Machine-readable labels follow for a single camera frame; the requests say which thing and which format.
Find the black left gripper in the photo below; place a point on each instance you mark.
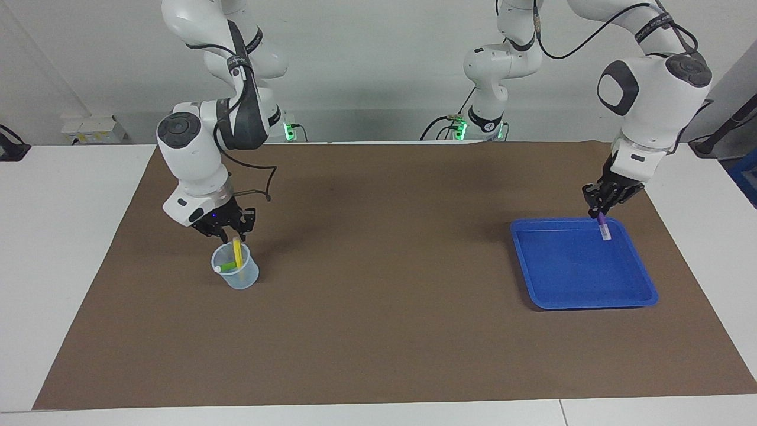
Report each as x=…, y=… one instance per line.
x=618, y=186

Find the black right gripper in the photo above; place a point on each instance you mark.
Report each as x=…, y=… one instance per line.
x=223, y=216

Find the purple pen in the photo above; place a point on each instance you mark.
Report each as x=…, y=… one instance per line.
x=604, y=228

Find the yellow pen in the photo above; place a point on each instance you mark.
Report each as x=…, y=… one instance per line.
x=238, y=254

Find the green pen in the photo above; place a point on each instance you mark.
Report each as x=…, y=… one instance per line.
x=226, y=267

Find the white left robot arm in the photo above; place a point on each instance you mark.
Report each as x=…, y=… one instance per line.
x=650, y=106

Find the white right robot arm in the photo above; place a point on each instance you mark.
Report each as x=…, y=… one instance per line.
x=189, y=154

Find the blue plastic tray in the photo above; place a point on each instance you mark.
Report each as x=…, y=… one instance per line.
x=573, y=272

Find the clear plastic cup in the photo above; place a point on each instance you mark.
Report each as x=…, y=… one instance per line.
x=239, y=279

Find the black stand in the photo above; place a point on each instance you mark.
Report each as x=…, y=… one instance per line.
x=721, y=130

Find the blue crate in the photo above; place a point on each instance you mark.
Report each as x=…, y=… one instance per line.
x=746, y=177

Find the brown table mat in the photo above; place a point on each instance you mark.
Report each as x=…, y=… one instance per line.
x=378, y=325

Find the black table clamp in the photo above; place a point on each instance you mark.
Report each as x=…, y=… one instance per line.
x=12, y=148

